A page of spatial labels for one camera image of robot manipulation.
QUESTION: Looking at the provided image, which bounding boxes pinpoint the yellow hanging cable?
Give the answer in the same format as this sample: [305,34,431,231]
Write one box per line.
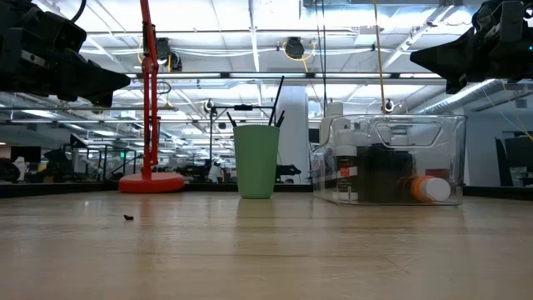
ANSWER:
[373,0,393,113]

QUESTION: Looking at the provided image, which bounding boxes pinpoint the person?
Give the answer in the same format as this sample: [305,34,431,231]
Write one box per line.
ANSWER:
[207,157,224,183]

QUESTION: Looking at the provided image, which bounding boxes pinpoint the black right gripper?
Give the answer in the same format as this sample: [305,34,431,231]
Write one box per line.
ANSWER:
[410,0,533,95]

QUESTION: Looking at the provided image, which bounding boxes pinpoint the red desk lamp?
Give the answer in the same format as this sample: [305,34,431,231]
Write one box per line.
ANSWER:
[118,0,187,194]

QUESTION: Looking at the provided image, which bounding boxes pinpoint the small orange paint bottle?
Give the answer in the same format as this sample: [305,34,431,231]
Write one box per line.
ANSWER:
[399,174,452,203]

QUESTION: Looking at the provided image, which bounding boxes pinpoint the small dark blue paint bottle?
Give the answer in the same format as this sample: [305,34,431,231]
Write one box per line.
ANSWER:
[385,149,414,203]

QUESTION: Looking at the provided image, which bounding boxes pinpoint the black desk monitor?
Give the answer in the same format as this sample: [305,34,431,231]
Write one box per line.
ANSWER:
[10,145,42,163]

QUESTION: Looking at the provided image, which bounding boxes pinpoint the green plastic cup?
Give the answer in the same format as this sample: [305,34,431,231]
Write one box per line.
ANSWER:
[232,123,281,200]

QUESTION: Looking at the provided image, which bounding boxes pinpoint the silver ventilation duct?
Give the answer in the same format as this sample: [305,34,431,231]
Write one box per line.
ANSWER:
[416,78,533,116]

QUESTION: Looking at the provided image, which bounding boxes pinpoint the clear plastic bin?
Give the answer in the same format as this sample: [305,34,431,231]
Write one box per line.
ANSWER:
[310,114,467,207]

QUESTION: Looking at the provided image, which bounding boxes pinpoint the large white paint bottle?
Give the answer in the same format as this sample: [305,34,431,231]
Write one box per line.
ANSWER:
[319,102,345,145]

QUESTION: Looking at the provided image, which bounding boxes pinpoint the black background monitor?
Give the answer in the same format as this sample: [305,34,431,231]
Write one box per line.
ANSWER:
[494,135,533,188]

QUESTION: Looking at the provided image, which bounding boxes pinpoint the red seat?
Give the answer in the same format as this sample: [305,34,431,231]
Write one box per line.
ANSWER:
[426,167,451,180]

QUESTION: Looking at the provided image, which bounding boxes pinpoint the black aluminium table frame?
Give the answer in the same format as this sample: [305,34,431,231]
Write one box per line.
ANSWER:
[0,178,533,201]

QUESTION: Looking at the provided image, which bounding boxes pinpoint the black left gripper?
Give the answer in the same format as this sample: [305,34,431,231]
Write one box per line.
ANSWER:
[0,0,132,108]

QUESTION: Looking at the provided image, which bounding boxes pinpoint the black ceiling-mounted device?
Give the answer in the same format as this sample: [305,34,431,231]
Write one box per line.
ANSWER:
[155,36,184,73]
[285,36,306,60]

